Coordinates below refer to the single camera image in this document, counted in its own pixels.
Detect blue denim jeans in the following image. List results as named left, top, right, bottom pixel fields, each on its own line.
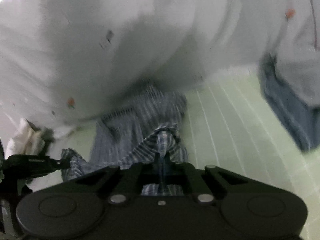
left=259, top=53, right=320, bottom=153

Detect white crumpled cloth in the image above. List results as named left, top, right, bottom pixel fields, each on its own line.
left=5, top=117, right=55, bottom=156

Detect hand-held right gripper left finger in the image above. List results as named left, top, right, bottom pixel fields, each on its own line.
left=74, top=155, right=163, bottom=205

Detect light grey garment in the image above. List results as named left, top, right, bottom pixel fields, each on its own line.
left=272, top=25, right=320, bottom=108

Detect carrot printed pale curtain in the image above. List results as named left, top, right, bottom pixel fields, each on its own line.
left=0, top=0, right=320, bottom=141

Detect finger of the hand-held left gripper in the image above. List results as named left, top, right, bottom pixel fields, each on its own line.
left=51, top=160, right=71, bottom=173

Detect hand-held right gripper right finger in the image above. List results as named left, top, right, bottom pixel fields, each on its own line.
left=164, top=155, right=251, bottom=205

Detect blue white checked shirt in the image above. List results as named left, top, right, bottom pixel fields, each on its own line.
left=61, top=85, right=190, bottom=197

